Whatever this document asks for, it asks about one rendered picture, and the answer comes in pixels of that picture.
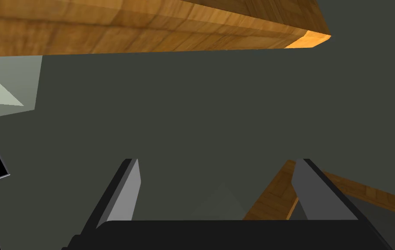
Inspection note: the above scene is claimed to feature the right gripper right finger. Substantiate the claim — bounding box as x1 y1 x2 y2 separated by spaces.
291 158 370 223

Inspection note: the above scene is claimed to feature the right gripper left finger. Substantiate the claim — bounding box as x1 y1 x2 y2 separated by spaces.
83 158 142 234

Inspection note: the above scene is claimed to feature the brown wooden table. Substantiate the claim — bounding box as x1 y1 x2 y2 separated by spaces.
0 0 332 57

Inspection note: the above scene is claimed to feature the brown wooden frame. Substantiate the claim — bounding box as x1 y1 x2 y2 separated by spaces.
242 159 395 250

